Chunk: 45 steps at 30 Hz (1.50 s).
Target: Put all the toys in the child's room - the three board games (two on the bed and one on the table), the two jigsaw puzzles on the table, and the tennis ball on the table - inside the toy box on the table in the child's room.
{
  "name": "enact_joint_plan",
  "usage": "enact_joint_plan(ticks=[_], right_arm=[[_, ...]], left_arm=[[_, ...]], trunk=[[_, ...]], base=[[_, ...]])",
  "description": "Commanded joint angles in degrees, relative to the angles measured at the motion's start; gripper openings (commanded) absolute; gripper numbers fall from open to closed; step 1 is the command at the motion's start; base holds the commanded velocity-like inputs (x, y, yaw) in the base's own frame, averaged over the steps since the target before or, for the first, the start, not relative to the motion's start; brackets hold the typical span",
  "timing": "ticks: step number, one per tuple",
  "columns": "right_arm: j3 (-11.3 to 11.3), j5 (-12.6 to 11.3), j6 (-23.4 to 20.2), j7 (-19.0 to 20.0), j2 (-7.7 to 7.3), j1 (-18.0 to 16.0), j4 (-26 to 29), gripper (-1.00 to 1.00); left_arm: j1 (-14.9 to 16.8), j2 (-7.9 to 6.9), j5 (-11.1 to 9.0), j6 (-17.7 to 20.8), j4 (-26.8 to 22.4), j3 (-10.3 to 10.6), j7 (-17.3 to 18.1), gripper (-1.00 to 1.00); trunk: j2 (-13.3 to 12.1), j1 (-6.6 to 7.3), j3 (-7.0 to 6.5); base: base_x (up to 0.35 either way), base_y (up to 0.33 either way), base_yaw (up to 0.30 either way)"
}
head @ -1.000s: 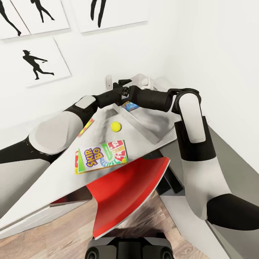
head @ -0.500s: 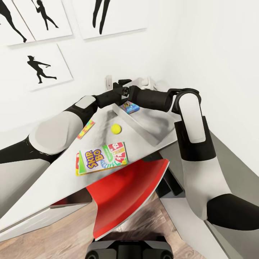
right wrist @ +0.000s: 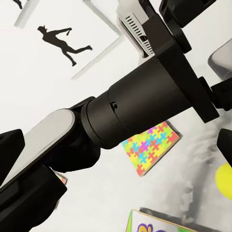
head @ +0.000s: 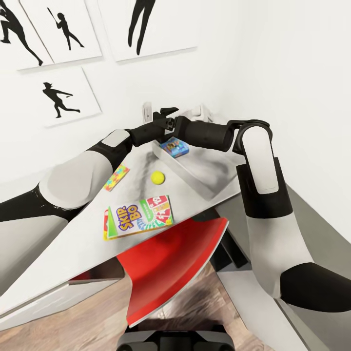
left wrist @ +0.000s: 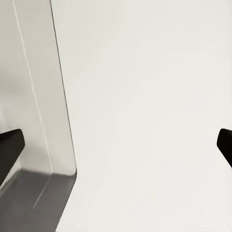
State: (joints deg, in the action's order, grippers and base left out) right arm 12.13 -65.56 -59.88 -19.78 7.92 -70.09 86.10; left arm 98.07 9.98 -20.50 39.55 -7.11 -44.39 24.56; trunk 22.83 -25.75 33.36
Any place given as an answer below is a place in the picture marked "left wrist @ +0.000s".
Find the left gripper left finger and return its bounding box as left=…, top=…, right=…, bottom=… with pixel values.
left=0, top=129, right=25, bottom=186

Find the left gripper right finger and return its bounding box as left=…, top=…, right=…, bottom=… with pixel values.
left=217, top=128, right=232, bottom=167

